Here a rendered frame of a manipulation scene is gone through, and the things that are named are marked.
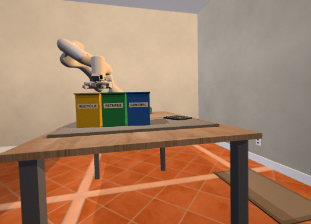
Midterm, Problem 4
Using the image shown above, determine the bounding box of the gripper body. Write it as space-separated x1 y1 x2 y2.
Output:
84 81 112 89

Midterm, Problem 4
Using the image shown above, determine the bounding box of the green open bin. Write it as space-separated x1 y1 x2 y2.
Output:
100 92 128 127

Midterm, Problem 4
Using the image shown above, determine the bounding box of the blue open bin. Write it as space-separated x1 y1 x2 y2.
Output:
125 92 150 126

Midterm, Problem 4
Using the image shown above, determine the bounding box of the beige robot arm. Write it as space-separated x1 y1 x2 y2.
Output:
57 39 123 92

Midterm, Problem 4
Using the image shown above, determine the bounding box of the yellow bin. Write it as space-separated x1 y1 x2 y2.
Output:
74 92 103 128

